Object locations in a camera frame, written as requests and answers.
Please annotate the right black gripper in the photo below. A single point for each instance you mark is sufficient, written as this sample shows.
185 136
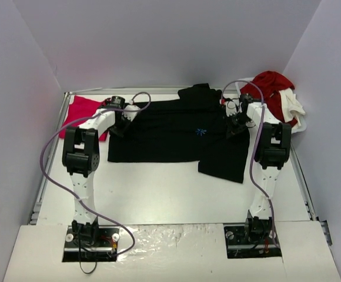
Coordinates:
235 125

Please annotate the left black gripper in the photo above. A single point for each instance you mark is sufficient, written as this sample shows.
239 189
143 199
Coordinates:
120 126

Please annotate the black t shirt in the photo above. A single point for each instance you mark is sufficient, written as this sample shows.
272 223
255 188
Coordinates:
191 128

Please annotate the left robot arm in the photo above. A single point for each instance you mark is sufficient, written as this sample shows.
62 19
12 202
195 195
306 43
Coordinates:
81 157

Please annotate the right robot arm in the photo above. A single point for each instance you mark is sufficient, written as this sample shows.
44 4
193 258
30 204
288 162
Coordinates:
271 151

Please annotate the folded pink t shirt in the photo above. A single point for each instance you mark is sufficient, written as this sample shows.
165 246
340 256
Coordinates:
81 108

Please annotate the red t shirt in basket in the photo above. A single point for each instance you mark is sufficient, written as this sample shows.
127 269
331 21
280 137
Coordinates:
271 83

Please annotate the white t shirt in basket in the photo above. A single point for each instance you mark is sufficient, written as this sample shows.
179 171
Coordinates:
292 110

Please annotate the white plastic basket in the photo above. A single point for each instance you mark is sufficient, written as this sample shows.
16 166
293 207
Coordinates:
245 86

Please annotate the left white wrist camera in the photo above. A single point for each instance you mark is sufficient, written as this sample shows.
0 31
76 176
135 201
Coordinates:
130 108

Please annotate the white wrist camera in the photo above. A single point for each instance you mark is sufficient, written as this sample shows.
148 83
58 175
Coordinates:
130 108
231 107

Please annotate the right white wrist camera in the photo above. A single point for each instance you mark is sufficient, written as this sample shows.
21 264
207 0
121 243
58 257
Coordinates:
231 107

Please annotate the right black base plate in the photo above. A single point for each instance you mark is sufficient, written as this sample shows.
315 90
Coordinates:
242 244

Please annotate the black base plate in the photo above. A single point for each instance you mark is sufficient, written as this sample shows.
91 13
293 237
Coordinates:
242 244
103 249

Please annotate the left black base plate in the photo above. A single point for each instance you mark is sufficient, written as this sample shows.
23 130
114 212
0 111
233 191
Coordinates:
103 249

